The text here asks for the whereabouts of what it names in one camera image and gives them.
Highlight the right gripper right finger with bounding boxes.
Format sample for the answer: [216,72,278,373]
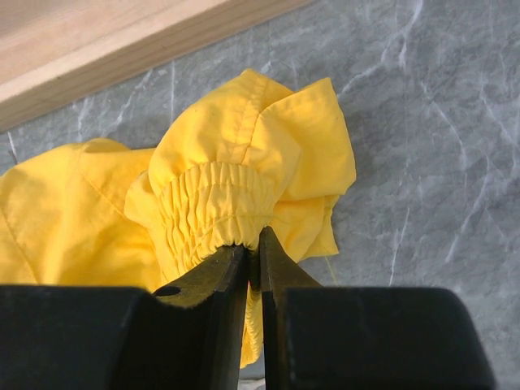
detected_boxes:
[258,228,496,389]

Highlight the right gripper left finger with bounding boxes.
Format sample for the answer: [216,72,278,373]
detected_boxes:
[1,246,248,389]

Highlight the wooden hanger rack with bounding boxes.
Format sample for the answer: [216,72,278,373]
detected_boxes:
[1,1,301,130]

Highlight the yellow shorts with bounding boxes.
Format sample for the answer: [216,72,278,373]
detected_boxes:
[0,67,358,370]

